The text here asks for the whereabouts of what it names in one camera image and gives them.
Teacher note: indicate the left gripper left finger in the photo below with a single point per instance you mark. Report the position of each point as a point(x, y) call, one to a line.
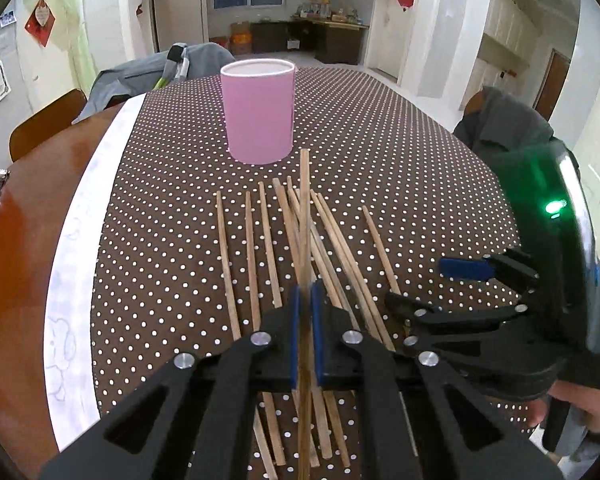
point(192, 418)

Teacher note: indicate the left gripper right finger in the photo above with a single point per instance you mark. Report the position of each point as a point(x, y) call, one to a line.
point(416, 421)

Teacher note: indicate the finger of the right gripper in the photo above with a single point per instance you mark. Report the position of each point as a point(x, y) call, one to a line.
point(420, 319)
point(513, 268)

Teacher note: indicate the person's right hand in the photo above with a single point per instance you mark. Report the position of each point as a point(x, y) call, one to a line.
point(587, 399)

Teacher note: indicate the wooden chopstick right pile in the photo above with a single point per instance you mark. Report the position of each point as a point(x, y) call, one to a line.
point(371, 315)

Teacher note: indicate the wooden chopstick pile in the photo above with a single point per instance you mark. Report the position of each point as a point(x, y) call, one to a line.
point(324, 405)
point(371, 315)

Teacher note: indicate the wooden chopstick centre pile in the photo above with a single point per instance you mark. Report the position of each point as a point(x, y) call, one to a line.
point(324, 405)

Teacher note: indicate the white paper strip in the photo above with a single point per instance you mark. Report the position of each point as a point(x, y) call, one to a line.
point(67, 348)

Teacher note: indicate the dark jacket on right chair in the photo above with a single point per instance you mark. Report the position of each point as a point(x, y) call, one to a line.
point(495, 121)

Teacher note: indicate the brown polka dot tablecloth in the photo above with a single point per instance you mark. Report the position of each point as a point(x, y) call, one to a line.
point(196, 248)

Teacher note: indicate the pink cylindrical utensil holder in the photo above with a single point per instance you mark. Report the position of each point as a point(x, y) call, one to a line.
point(258, 104)

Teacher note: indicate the brown wooden chair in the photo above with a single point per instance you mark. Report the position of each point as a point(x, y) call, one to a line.
point(44, 124)

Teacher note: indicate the grey jacket on chair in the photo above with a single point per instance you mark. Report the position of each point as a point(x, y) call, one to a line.
point(180, 63)

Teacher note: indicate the white refrigerator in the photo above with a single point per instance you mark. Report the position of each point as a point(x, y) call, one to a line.
point(183, 21)

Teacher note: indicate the white wall cabinet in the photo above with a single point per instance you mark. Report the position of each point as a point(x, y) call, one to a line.
point(497, 41)

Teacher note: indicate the red diamond wall decoration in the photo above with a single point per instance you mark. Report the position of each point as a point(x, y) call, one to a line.
point(40, 23)

